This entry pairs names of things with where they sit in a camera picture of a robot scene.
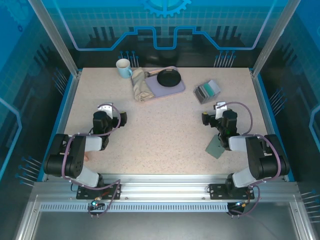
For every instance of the teal card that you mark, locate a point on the teal card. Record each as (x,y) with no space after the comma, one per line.
(212,87)
(207,90)

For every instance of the clear acrylic card box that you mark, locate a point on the clear acrylic card box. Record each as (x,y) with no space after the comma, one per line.
(217,86)

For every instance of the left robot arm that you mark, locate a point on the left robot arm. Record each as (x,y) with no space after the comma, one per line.
(75,155)

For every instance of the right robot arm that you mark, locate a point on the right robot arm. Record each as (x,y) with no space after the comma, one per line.
(260,160)

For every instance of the beige cloth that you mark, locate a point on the beige cloth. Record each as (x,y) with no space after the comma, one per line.
(140,87)

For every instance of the orange round object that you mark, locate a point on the orange round object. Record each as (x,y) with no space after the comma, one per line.
(86,157)

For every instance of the lavender tray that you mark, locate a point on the lavender tray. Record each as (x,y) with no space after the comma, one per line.
(172,90)

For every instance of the light blue mug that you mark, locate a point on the light blue mug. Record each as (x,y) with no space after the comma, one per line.
(123,71)

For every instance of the black round pan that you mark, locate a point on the black round pan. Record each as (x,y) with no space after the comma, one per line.
(168,78)

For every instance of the small connector board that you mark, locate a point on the small connector board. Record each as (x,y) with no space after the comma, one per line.
(95,204)
(240,205)

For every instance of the grey metal shelf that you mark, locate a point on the grey metal shelf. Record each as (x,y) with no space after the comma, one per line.
(162,227)

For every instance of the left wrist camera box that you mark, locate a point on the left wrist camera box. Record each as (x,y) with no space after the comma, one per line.
(106,108)

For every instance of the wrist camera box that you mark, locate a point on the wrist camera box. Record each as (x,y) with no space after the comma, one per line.
(106,108)
(221,106)

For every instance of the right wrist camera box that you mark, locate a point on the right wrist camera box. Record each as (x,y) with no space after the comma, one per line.
(221,106)

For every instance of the aluminium side rail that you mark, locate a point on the aluminium side rail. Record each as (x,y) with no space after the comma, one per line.
(65,117)
(267,117)

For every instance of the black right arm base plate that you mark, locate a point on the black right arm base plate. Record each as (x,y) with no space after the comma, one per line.
(217,192)

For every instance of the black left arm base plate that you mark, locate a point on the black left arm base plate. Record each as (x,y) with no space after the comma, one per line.
(85,193)

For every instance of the aluminium mounting rail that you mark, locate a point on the aluminium mounting rail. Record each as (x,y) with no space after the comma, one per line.
(162,187)

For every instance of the aluminium frame post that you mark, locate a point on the aluminium frame post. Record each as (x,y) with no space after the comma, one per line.
(272,37)
(57,42)

